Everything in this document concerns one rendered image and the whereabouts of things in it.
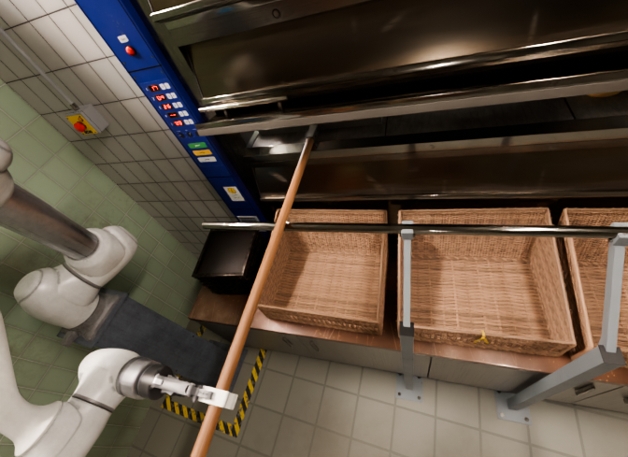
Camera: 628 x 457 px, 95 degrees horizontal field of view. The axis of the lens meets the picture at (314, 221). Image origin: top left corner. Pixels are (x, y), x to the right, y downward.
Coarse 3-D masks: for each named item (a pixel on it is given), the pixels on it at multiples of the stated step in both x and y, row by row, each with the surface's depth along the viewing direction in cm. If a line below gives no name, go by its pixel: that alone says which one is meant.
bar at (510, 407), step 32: (224, 224) 103; (256, 224) 98; (288, 224) 95; (320, 224) 91; (352, 224) 88; (384, 224) 85; (416, 224) 82; (448, 224) 79; (480, 224) 77; (608, 256) 71; (608, 288) 70; (608, 320) 70; (608, 352) 71; (416, 384) 157; (544, 384) 102; (576, 384) 89; (512, 416) 139
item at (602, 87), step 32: (544, 64) 77; (576, 64) 73; (608, 64) 69; (320, 96) 98; (352, 96) 91; (384, 96) 85; (480, 96) 71; (512, 96) 69; (544, 96) 67; (224, 128) 96; (256, 128) 93
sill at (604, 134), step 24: (576, 120) 90; (600, 120) 87; (624, 120) 85; (336, 144) 113; (360, 144) 110; (384, 144) 106; (408, 144) 103; (432, 144) 101; (456, 144) 99; (480, 144) 97; (504, 144) 95; (528, 144) 93
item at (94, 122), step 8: (72, 112) 118; (80, 112) 116; (88, 112) 118; (96, 112) 121; (72, 120) 119; (88, 120) 118; (96, 120) 121; (104, 120) 124; (88, 128) 121; (96, 128) 121; (104, 128) 124
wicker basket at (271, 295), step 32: (288, 256) 159; (320, 256) 154; (352, 256) 149; (384, 256) 121; (288, 288) 148; (320, 288) 143; (352, 288) 138; (384, 288) 130; (288, 320) 136; (352, 320) 115
